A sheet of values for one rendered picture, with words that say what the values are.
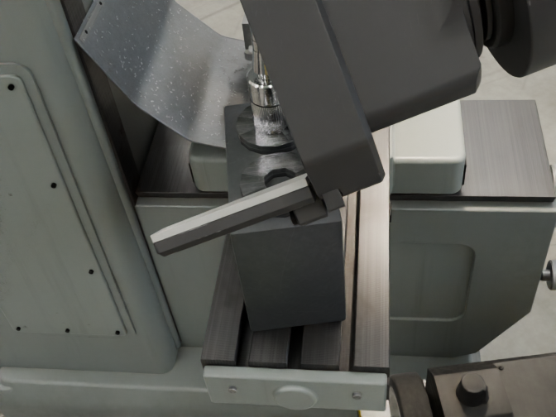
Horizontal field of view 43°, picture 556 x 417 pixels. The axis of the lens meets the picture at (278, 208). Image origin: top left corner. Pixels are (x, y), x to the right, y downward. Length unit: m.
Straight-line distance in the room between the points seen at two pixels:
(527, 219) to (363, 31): 1.15
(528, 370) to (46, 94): 0.90
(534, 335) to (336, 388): 1.22
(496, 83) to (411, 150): 1.54
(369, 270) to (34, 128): 0.61
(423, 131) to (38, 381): 1.09
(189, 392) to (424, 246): 0.67
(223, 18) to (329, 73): 3.00
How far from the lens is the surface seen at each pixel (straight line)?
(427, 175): 1.28
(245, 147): 0.85
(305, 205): 0.25
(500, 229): 1.38
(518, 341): 2.03
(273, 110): 0.82
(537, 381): 1.28
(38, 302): 1.63
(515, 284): 1.51
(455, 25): 0.23
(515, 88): 2.77
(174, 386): 1.74
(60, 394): 1.85
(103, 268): 1.48
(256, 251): 0.78
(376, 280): 0.94
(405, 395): 1.23
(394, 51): 0.23
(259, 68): 0.79
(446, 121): 1.33
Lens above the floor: 1.67
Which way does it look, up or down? 47 degrees down
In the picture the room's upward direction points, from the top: 8 degrees counter-clockwise
